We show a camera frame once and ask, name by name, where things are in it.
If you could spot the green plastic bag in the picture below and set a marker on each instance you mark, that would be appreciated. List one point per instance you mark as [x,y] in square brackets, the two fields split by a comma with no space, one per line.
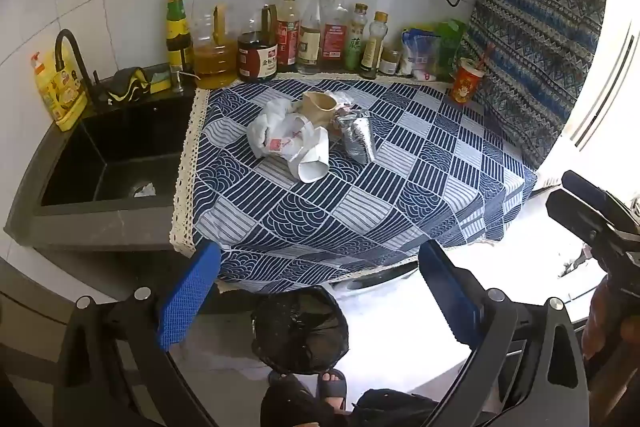
[450,44]

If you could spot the black sink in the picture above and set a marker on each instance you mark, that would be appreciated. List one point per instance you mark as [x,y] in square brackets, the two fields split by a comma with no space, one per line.
[115,147]

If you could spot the dark soy sauce jug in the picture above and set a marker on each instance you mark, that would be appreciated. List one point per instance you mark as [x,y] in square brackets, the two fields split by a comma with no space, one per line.
[256,57]

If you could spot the yellow dish soap bottle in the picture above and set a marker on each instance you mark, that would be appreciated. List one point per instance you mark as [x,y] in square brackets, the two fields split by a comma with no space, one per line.
[57,94]

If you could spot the small oil bottle yellow cap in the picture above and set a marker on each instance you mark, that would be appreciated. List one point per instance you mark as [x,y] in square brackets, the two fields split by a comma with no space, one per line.
[374,52]

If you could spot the dark bottle red label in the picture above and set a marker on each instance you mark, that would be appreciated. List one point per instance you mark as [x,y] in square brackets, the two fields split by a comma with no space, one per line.
[334,37]

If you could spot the black faucet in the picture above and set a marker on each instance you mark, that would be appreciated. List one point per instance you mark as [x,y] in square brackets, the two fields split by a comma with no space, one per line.
[75,52]

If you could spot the blue ethnic patterned cloth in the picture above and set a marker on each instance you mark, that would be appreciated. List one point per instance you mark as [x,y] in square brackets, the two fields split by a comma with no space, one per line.
[540,32]

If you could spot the bin with black bag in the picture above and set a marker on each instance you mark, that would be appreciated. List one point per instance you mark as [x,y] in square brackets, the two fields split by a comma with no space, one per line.
[300,332]

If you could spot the blue patterned tablecloth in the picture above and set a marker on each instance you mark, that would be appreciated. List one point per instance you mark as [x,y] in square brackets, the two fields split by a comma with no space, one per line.
[380,187]

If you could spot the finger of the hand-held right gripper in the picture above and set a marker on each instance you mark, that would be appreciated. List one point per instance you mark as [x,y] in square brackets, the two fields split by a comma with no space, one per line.
[590,189]
[575,217]

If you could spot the beige paper cup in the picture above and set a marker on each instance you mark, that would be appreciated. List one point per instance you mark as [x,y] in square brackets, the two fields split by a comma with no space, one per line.
[317,107]

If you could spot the green yellow sauce bottle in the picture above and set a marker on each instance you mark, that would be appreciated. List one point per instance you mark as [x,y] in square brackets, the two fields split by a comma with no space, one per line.
[177,27]

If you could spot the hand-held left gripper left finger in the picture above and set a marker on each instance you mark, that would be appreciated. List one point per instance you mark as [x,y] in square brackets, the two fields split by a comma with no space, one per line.
[187,297]

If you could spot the person's foot in black slipper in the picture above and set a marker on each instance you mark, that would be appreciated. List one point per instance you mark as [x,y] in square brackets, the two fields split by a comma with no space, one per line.
[280,378]
[331,388]

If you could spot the small glass jar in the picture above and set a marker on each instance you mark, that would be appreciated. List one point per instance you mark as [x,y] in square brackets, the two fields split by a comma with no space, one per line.
[390,63]

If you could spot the green label bottle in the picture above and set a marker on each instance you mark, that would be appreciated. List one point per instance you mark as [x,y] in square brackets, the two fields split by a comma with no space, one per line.
[356,44]

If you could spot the white blue plastic bag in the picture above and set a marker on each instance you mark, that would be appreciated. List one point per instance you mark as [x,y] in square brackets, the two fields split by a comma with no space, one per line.
[420,54]

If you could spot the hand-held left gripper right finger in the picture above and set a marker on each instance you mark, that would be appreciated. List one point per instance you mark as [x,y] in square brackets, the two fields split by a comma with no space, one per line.
[450,297]

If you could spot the white refrigerator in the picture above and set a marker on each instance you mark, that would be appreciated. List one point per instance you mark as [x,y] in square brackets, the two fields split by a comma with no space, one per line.
[605,82]

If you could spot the clear cooking oil jug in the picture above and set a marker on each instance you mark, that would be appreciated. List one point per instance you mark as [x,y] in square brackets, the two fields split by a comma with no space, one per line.
[215,57]

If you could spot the white paper cup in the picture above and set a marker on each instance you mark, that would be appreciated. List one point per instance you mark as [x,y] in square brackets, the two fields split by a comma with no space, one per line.
[312,162]

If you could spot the red cup with straw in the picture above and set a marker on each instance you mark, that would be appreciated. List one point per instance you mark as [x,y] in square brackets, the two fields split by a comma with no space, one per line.
[466,84]

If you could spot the white paper scrap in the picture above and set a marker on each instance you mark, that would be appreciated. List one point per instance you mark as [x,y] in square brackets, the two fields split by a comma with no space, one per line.
[145,190]

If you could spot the clear bottle yellow cap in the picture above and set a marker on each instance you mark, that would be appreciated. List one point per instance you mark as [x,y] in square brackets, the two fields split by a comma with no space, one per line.
[310,42]

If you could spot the silver foil bag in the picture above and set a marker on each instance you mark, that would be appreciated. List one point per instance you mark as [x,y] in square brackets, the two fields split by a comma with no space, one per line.
[357,139]

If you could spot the yellow green sponge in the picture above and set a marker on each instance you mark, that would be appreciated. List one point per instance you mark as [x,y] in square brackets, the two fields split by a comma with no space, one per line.
[161,81]

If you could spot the black yellow cloth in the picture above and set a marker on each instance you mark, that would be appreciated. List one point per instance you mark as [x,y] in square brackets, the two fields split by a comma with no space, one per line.
[127,84]

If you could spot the red label vinegar bottle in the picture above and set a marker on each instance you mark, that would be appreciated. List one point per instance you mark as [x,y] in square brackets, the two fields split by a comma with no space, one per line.
[287,34]

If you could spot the person's right hand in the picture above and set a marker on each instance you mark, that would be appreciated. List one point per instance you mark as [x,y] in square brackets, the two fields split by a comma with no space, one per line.
[597,322]

